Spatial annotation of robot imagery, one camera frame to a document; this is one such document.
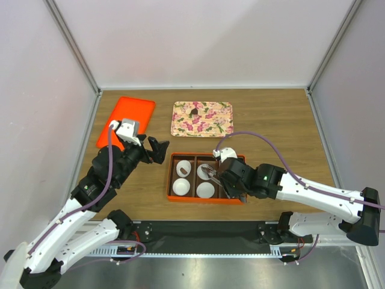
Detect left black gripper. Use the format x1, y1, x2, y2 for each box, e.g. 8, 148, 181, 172
114, 134, 169, 187

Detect metal tongs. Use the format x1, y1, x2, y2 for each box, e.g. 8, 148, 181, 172
202, 164, 223, 187

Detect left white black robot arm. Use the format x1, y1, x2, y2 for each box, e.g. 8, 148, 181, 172
1, 135, 170, 288

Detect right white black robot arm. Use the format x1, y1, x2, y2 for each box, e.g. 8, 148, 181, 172
214, 158, 380, 246

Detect orange chocolate box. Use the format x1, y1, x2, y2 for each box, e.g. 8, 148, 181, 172
166, 153, 243, 205

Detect white paper cup back left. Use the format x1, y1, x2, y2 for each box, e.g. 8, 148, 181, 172
176, 160, 191, 178

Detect white paper cup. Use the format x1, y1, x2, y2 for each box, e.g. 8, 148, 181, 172
197, 164, 215, 181
196, 182, 215, 199
172, 178, 190, 196
176, 160, 191, 178

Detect white paper cup front middle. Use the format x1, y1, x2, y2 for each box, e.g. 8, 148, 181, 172
196, 182, 215, 199

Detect white paper cup back middle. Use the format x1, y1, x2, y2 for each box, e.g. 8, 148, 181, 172
197, 164, 215, 181

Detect white paper cup front left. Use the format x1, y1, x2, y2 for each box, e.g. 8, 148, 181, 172
172, 178, 190, 196

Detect orange box lid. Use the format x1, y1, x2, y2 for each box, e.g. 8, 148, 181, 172
95, 96, 156, 150

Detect floral serving tray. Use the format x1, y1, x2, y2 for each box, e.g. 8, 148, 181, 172
171, 101, 234, 138

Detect black base mat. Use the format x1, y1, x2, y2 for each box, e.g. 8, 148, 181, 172
132, 220, 313, 255

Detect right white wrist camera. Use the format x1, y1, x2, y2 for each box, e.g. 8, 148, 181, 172
212, 148, 238, 163

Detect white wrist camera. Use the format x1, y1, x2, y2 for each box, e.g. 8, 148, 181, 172
212, 148, 238, 163
109, 119, 140, 146

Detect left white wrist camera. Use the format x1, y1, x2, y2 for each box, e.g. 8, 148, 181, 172
109, 119, 140, 146

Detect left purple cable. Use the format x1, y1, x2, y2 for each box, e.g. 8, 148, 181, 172
26, 120, 147, 266

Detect purple cable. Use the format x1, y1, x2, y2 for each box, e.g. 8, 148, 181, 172
215, 131, 385, 263
26, 120, 147, 266

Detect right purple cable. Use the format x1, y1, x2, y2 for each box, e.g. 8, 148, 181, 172
215, 131, 385, 263

